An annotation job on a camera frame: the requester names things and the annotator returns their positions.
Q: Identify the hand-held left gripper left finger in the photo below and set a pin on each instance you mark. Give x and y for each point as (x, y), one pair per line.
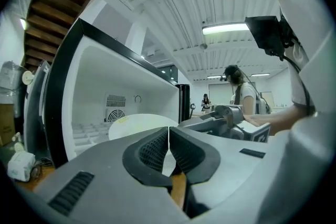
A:
(105, 178)

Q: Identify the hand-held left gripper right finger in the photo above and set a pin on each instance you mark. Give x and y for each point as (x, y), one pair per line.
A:
(231, 170)

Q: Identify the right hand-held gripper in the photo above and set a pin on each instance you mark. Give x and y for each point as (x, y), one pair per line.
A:
(236, 118)

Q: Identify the white round plate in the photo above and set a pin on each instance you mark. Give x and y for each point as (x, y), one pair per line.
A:
(136, 124)

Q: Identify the small black-framed white fridge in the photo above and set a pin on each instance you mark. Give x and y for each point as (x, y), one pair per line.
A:
(105, 73)

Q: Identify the person's right forearm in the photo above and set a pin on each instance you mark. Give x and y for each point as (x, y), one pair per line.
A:
(288, 116)

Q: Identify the person's right hand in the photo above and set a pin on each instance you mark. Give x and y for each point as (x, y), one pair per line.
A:
(256, 120)

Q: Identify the tall black cabinet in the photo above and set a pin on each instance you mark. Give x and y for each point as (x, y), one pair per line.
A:
(184, 102)

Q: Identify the long ceiling lamp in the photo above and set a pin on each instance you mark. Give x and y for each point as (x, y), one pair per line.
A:
(225, 28)
(260, 74)
(215, 76)

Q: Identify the white tissue pack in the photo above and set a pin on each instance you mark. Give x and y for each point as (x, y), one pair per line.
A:
(21, 166)

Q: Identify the small white bottle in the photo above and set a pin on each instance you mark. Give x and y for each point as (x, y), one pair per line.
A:
(18, 143)

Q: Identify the black chest-mounted device box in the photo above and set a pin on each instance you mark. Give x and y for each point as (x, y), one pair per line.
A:
(265, 32)

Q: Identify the brown cardboard box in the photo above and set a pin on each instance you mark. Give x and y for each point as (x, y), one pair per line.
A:
(6, 123)

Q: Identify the round white disc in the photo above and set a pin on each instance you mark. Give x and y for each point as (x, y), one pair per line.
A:
(27, 78)

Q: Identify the bubble-wrapped large container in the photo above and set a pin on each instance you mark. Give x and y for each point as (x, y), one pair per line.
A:
(11, 86)

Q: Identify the person's white shirt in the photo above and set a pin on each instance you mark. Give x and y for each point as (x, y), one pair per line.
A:
(309, 21)

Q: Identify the brown wooden staircase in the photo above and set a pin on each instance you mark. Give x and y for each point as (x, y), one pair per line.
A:
(52, 13)

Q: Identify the wall lamp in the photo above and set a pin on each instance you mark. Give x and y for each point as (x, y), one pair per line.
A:
(23, 24)

